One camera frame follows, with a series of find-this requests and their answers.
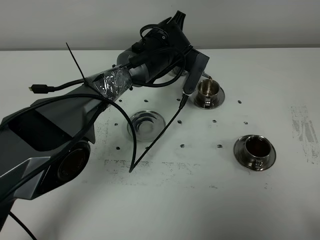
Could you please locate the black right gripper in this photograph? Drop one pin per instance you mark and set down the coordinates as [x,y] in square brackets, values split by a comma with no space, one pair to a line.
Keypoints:
[173,26]

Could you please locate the stainless steel teapot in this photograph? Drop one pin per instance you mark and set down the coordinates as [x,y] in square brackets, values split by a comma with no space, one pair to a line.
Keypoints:
[176,70]

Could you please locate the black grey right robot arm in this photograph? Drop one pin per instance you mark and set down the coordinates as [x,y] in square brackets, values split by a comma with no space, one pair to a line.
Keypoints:
[47,144]

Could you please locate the steel teapot saucer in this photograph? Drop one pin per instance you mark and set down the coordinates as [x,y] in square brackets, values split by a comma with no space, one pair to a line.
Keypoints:
[147,125]

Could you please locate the far steel teacup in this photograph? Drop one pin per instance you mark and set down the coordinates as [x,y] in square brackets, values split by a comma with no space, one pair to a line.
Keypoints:
[207,96]

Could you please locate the steel teacup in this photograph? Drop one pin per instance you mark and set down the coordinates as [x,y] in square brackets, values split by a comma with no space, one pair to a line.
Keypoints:
[257,149]
[207,96]

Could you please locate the near steel saucer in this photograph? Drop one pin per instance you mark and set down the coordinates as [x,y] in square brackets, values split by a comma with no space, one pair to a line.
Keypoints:
[239,154]

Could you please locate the near steel teacup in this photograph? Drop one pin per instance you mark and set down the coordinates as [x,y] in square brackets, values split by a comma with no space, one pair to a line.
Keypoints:
[257,149]

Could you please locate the black zip tie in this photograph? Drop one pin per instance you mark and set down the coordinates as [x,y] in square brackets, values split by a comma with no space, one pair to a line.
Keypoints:
[116,106]

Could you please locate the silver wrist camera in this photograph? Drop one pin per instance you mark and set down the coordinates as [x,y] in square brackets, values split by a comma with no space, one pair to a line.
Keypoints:
[195,66]

